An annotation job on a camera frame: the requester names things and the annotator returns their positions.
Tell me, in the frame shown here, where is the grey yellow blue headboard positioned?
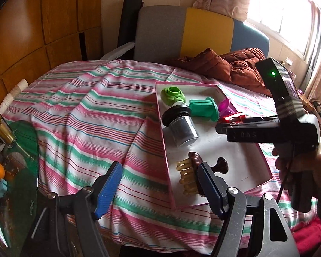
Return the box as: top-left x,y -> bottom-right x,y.
133,5 -> 270,64

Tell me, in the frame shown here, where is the rust brown quilted blanket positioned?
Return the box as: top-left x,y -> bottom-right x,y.
166,48 -> 271,96

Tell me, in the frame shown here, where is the grey cylinder black cap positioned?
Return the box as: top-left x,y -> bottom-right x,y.
161,104 -> 199,147

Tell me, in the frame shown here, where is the person's right hand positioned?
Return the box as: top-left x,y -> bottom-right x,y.
272,146 -> 321,220

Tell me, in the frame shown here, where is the red translucent cylinder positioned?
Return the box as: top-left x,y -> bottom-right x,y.
218,112 -> 246,124

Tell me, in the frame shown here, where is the gold bottle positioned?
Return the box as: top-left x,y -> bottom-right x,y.
0,114 -> 16,148

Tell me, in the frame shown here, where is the dark brown comb-like toy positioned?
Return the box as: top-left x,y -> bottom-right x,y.
176,151 -> 229,197

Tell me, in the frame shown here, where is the red garment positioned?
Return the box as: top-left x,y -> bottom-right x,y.
292,220 -> 321,255

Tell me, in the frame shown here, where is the green glass table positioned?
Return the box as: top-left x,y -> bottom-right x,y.
0,121 -> 39,256

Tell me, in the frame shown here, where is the purple flanged plastic part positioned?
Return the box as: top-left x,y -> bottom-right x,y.
218,98 -> 235,117

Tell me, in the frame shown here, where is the green flanged ribbed part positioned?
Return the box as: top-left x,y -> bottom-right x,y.
189,97 -> 220,122

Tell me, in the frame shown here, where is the striped bed sheet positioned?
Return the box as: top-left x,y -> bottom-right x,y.
1,59 -> 319,255

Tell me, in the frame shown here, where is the lime green ring part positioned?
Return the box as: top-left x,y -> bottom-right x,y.
161,86 -> 186,106

